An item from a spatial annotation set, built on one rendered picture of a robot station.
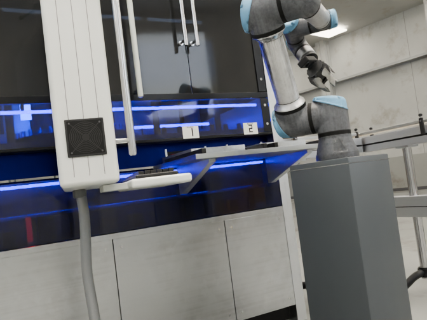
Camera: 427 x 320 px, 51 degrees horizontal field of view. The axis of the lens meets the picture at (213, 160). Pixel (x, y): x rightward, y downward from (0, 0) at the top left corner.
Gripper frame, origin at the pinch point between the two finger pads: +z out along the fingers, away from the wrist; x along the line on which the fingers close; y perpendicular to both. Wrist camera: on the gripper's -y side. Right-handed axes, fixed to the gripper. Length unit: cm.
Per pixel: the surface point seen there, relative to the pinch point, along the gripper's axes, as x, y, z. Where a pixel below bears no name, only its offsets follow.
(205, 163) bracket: 53, -21, -1
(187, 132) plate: 63, -12, -34
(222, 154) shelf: 43.5, -21.6, 2.9
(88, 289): 100, -54, 30
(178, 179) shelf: 44, -49, 23
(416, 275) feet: 56, 123, 37
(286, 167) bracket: 47, 30, -9
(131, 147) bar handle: 45, -64, 13
